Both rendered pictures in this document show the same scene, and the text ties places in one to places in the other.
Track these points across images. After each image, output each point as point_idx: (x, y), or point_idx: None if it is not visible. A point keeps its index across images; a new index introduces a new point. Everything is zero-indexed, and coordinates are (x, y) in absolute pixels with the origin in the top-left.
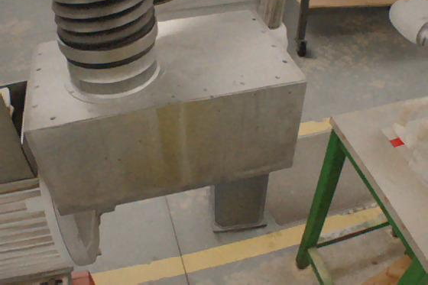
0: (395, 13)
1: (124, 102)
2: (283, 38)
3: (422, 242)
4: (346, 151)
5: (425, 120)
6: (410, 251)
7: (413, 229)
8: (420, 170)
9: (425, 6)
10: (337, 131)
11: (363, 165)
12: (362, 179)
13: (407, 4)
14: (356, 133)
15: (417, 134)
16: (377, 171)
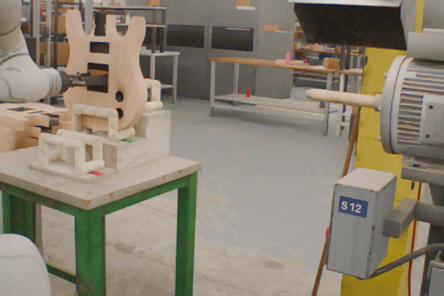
0: (22, 82)
1: None
2: None
3: (185, 165)
4: (112, 207)
5: (94, 136)
6: (185, 181)
7: (179, 167)
8: (126, 161)
9: (31, 60)
10: (101, 200)
11: (137, 184)
12: (135, 202)
13: (21, 68)
14: (100, 189)
15: (101, 148)
16: (139, 179)
